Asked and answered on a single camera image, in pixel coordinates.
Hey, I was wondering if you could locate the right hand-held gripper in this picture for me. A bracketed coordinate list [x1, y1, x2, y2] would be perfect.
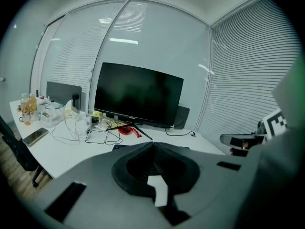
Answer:
[219, 108, 289, 157]

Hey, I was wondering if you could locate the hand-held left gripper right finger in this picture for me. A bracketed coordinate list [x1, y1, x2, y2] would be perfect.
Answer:
[153, 141, 259, 229]

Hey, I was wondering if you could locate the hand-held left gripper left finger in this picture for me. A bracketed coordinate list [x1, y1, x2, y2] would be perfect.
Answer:
[23, 141, 172, 229]

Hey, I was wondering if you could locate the white table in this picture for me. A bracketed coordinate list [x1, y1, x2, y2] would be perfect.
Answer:
[9, 100, 226, 179]

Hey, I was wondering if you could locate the red tape roll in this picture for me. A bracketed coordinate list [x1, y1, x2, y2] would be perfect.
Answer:
[119, 126, 133, 136]

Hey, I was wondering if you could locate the black smartphone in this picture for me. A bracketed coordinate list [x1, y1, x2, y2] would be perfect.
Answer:
[22, 127, 50, 147]

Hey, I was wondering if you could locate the black office chair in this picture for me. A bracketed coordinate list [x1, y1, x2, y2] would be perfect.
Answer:
[0, 114, 45, 188]

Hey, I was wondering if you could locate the clear plastic bag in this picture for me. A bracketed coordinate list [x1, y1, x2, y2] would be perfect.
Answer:
[39, 106, 65, 128]

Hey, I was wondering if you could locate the black lidded tumbler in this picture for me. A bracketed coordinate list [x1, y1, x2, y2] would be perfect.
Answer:
[71, 93, 81, 115]

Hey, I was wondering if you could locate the black computer monitor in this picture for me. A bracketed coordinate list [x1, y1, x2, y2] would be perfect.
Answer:
[94, 62, 184, 141]

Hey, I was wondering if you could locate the orange drink bottle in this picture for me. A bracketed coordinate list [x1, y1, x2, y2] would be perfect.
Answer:
[28, 93, 39, 122]
[20, 93, 32, 126]

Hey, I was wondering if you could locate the black cable with round plug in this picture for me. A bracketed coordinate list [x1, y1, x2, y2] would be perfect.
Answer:
[165, 114, 197, 138]

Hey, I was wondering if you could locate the thin black cable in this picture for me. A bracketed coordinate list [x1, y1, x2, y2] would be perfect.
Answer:
[85, 125, 123, 146]

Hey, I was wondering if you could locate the long white cable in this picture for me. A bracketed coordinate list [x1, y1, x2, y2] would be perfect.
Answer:
[51, 108, 92, 143]

